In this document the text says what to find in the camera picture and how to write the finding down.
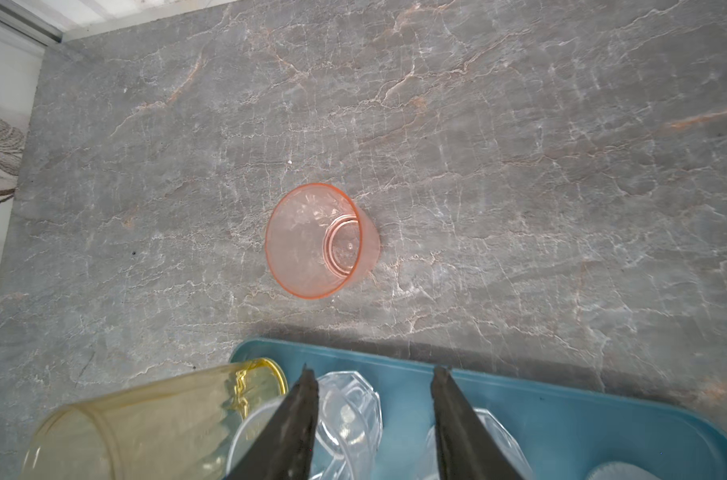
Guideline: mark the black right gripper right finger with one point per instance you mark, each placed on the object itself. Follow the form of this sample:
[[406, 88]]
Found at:
[[465, 450]]

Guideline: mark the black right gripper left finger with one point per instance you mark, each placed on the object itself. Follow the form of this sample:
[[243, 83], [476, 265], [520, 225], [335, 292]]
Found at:
[[277, 441]]

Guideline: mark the clear faceted glass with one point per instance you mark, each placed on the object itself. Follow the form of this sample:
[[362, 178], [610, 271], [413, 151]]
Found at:
[[427, 465], [347, 434]]

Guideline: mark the yellow transparent glass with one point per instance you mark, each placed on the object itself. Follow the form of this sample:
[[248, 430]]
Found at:
[[177, 428]]

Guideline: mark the teal plastic tray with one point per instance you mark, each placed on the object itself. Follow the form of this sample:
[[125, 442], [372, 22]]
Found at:
[[564, 432]]

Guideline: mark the white frosted glass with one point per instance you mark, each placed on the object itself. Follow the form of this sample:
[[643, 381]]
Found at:
[[616, 470]]

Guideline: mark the pink transparent glass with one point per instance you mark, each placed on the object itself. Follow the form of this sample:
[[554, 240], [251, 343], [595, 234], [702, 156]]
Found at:
[[317, 241]]

